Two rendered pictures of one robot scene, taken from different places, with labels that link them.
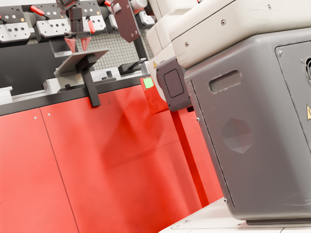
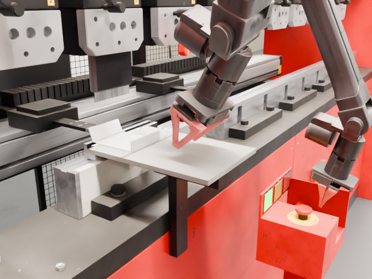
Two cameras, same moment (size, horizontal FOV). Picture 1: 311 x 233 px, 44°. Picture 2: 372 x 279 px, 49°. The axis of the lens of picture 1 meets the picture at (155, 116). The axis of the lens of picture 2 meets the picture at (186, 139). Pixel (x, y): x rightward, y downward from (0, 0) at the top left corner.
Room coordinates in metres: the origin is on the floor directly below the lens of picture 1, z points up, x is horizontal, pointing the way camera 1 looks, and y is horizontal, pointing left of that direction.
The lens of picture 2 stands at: (1.05, 0.50, 1.27)
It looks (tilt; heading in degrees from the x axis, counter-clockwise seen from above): 19 degrees down; 338
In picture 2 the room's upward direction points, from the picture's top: straight up
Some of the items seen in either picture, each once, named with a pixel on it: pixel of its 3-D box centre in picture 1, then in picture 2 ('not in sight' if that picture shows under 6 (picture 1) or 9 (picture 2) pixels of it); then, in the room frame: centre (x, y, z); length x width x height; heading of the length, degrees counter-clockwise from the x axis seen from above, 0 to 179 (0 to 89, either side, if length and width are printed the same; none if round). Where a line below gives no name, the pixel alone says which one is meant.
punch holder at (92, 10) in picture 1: (85, 19); (163, 4); (1.96, 0.18, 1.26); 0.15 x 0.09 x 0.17; 124
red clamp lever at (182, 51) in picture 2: (90, 24); (181, 32); (1.90, 0.17, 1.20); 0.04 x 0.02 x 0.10; 34
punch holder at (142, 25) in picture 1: (147, 13); not in sight; (2.19, -0.15, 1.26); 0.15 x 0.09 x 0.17; 124
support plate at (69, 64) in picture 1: (80, 61); (172, 150); (1.74, 0.25, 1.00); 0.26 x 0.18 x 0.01; 34
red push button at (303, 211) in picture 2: not in sight; (303, 213); (1.74, -0.08, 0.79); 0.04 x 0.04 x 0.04
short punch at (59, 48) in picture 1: (61, 46); (111, 74); (1.86, 0.33, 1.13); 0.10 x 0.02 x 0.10; 124
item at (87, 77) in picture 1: (91, 82); (190, 208); (1.71, 0.22, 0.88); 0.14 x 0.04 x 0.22; 34
